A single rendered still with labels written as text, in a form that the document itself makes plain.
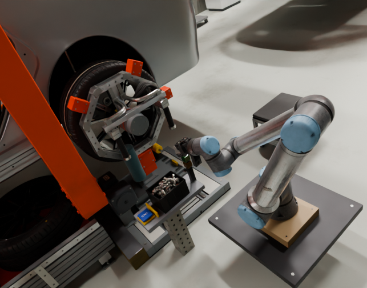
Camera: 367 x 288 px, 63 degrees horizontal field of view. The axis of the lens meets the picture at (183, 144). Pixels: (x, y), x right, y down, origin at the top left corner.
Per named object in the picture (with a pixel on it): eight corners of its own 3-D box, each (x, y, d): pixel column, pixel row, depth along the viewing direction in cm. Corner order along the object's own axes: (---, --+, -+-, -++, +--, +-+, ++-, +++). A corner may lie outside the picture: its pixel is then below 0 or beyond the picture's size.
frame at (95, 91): (168, 128, 220) (142, 58, 189) (173, 131, 215) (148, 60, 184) (105, 171, 199) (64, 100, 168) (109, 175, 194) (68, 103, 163)
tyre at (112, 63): (63, 50, 183) (53, 152, 200) (76, 55, 166) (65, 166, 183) (153, 66, 225) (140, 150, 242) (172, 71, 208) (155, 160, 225)
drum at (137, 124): (136, 119, 201) (128, 102, 193) (153, 129, 186) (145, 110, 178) (118, 131, 196) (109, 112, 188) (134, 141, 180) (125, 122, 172)
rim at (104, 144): (75, 65, 190) (67, 141, 203) (88, 71, 173) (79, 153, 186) (143, 75, 222) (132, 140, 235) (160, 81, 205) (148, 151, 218)
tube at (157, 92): (144, 87, 190) (138, 71, 184) (161, 93, 176) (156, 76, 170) (121, 100, 183) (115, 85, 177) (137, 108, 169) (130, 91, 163)
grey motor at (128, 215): (122, 191, 257) (105, 160, 237) (148, 215, 226) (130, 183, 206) (104, 204, 250) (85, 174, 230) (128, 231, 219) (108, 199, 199)
